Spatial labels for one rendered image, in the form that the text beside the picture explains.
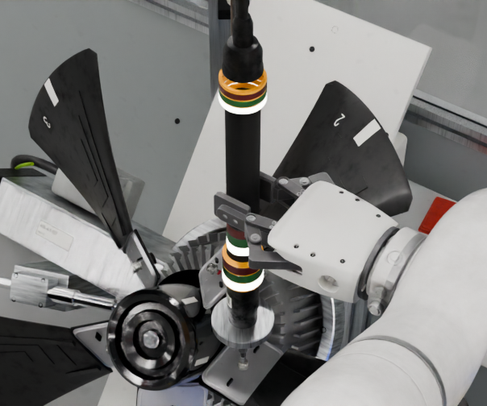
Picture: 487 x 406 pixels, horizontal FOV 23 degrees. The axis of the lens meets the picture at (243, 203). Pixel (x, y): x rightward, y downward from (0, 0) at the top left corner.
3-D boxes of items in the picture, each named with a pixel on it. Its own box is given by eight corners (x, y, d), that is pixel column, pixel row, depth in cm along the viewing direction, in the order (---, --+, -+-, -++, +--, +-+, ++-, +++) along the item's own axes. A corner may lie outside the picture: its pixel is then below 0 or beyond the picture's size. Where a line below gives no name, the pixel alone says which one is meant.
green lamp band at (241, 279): (222, 252, 125) (222, 245, 124) (263, 251, 125) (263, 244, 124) (222, 283, 122) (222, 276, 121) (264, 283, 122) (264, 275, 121)
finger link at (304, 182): (294, 216, 116) (238, 188, 119) (310, 196, 118) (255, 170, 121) (295, 194, 114) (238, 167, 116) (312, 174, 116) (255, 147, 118)
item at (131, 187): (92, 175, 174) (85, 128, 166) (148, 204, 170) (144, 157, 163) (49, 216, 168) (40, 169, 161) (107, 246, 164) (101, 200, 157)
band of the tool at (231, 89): (218, 84, 108) (218, 60, 106) (265, 84, 108) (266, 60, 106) (218, 117, 105) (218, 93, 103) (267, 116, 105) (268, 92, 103)
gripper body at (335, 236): (360, 329, 110) (260, 276, 114) (411, 258, 116) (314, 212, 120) (367, 279, 104) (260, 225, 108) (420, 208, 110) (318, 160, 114)
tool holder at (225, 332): (210, 286, 135) (209, 229, 128) (272, 284, 135) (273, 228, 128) (211, 350, 129) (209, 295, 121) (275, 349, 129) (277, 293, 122)
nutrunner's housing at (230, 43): (225, 323, 134) (219, 2, 101) (260, 322, 134) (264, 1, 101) (226, 351, 132) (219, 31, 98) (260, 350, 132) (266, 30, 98)
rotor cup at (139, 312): (132, 351, 150) (76, 367, 139) (171, 249, 147) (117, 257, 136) (226, 405, 145) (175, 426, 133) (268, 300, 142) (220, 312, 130)
